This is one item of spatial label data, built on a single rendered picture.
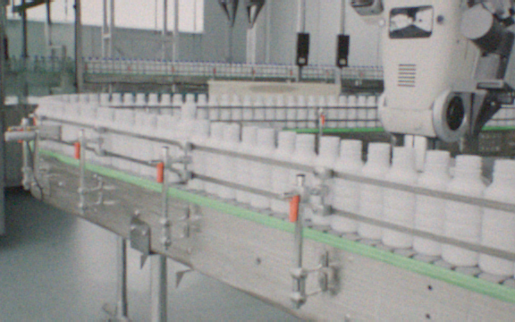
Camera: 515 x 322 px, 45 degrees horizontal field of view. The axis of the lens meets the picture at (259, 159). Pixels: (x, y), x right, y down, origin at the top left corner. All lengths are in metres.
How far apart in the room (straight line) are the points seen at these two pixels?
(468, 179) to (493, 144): 2.95
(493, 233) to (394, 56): 0.92
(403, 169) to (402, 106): 0.74
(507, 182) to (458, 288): 0.17
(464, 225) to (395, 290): 0.16
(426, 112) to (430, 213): 0.74
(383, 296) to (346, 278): 0.08
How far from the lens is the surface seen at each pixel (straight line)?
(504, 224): 0.97
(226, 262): 1.39
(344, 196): 1.13
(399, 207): 1.06
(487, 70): 1.23
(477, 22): 1.20
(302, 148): 1.21
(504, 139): 4.00
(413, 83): 1.76
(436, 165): 1.03
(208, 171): 1.45
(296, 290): 1.14
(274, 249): 1.25
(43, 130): 2.18
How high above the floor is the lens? 1.29
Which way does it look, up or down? 8 degrees down
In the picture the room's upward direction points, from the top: 1 degrees clockwise
